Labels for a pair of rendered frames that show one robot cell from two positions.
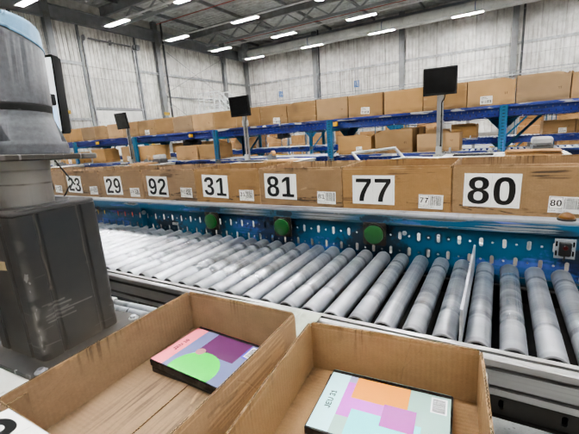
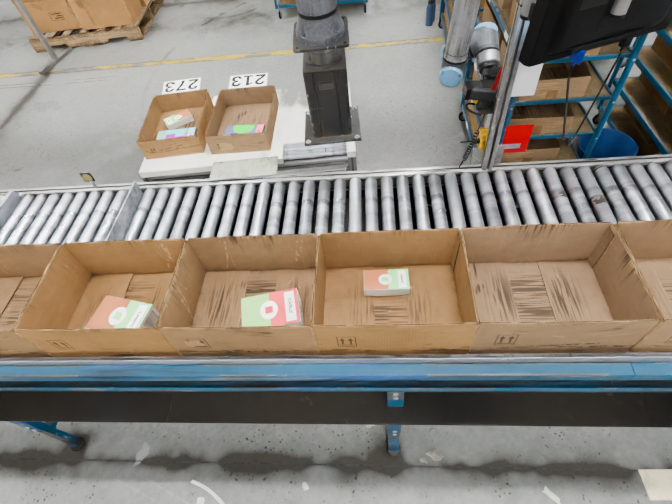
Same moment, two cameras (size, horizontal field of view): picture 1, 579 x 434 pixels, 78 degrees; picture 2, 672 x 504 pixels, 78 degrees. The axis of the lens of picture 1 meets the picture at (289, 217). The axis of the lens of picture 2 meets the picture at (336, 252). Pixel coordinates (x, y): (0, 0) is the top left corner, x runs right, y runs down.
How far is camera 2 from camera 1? 243 cm
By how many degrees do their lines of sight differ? 112
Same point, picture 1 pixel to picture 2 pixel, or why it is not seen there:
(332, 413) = (189, 131)
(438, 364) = (153, 147)
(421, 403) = not seen: hidden behind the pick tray
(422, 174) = (96, 247)
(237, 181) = (362, 244)
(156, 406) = (249, 121)
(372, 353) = (175, 145)
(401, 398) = not seen: hidden behind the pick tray
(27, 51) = not seen: outside the picture
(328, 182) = (211, 249)
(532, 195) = (14, 263)
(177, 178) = (499, 236)
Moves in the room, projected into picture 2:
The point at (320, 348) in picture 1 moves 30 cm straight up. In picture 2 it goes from (196, 144) to (169, 83)
